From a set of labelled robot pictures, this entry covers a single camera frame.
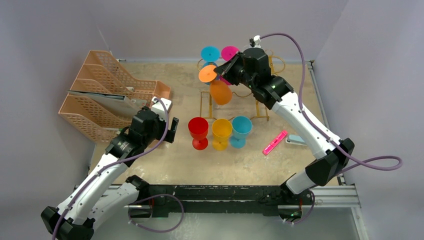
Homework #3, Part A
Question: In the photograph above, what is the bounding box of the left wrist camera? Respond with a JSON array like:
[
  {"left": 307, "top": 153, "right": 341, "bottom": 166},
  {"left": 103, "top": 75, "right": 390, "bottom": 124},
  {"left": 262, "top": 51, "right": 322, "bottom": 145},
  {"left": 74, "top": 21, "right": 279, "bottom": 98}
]
[{"left": 150, "top": 97, "right": 173, "bottom": 120}]

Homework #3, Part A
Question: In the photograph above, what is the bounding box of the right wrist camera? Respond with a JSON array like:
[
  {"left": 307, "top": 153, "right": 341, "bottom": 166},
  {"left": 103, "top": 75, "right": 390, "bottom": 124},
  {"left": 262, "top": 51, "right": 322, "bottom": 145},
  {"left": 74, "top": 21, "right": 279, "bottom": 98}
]
[{"left": 249, "top": 35, "right": 262, "bottom": 49}]

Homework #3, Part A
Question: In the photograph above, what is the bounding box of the blue wine glass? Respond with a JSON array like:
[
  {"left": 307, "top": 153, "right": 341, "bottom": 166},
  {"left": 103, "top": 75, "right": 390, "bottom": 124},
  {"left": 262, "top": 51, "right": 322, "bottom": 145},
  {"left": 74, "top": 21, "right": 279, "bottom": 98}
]
[
  {"left": 229, "top": 116, "right": 253, "bottom": 149},
  {"left": 197, "top": 45, "right": 221, "bottom": 71}
]

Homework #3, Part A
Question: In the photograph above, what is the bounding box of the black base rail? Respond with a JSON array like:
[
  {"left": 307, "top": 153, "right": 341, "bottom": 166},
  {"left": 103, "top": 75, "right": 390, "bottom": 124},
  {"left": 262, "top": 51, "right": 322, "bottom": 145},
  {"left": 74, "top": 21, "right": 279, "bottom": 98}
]
[{"left": 125, "top": 175, "right": 313, "bottom": 220}]

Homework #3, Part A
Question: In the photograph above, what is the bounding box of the red wine glass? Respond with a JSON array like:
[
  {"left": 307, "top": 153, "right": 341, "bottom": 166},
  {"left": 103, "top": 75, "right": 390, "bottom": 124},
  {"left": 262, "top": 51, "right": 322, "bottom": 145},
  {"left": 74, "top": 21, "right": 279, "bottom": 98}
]
[{"left": 188, "top": 117, "right": 209, "bottom": 151}]

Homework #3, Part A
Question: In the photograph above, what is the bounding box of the grey folder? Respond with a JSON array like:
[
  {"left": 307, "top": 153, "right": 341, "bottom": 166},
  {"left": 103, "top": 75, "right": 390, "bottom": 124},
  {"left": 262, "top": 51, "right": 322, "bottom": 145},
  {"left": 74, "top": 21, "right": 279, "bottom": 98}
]
[{"left": 67, "top": 90, "right": 141, "bottom": 118}]

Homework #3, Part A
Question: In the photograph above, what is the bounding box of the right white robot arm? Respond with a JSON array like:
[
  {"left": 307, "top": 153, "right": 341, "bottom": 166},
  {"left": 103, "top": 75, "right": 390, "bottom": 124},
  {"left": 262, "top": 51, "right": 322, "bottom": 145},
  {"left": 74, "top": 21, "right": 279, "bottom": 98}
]
[{"left": 214, "top": 48, "right": 355, "bottom": 204}]

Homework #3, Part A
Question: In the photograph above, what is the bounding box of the magenta wine glass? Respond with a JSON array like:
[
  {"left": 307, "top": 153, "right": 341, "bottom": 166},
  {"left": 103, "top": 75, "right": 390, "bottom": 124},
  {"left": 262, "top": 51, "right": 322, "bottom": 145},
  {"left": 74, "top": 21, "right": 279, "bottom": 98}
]
[{"left": 219, "top": 45, "right": 239, "bottom": 86}]

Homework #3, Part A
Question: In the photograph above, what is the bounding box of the yellow wine glass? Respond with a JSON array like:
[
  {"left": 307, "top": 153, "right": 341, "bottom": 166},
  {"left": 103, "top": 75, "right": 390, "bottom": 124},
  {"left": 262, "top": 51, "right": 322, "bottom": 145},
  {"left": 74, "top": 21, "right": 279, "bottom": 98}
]
[{"left": 211, "top": 118, "right": 233, "bottom": 151}]

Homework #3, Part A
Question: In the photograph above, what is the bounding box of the gold wire glass rack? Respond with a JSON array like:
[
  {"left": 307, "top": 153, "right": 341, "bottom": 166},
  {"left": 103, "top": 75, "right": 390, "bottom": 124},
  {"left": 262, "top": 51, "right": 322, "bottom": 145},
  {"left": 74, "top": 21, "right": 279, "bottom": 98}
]
[{"left": 197, "top": 49, "right": 286, "bottom": 122}]

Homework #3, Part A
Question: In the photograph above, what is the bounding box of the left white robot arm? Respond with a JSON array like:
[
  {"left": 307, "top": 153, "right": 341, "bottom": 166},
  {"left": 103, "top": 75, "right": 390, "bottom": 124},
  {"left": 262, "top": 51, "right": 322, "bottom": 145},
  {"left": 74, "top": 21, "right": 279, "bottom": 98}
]
[{"left": 41, "top": 107, "right": 179, "bottom": 240}]

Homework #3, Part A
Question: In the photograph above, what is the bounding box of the pink highlighter marker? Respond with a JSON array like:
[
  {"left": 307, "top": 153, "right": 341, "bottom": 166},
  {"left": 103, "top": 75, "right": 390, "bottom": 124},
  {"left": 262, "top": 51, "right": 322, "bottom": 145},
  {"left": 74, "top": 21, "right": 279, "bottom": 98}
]
[{"left": 262, "top": 130, "right": 288, "bottom": 156}]

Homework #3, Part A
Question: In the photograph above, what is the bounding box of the orange wine glass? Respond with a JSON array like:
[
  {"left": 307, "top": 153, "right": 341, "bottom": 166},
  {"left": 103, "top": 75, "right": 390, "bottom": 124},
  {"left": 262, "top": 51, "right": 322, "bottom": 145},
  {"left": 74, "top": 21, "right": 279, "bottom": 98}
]
[{"left": 198, "top": 65, "right": 233, "bottom": 105}]

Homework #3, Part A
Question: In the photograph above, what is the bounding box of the light blue stapler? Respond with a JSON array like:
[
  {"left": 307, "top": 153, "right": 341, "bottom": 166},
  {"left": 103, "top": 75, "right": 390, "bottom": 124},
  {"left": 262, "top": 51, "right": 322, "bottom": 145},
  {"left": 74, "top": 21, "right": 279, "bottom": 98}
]
[{"left": 285, "top": 134, "right": 307, "bottom": 146}]

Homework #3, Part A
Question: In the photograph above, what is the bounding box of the peach plastic file organizer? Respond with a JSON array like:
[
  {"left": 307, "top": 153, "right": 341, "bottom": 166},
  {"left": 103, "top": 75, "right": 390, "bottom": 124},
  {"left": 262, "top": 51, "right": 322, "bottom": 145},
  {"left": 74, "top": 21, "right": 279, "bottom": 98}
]
[{"left": 58, "top": 50, "right": 171, "bottom": 143}]

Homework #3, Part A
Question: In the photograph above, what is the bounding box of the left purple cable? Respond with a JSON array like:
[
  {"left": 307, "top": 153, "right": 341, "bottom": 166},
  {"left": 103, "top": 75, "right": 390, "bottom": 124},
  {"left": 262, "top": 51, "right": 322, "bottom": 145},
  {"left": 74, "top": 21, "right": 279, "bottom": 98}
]
[{"left": 51, "top": 96, "right": 185, "bottom": 240}]

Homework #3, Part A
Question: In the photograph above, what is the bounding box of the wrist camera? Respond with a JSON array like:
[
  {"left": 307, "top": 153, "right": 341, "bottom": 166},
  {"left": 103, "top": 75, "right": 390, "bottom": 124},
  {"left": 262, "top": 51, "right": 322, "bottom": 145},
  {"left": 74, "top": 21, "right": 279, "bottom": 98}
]
[
  {"left": 249, "top": 35, "right": 262, "bottom": 49},
  {"left": 150, "top": 97, "right": 173, "bottom": 120}
]

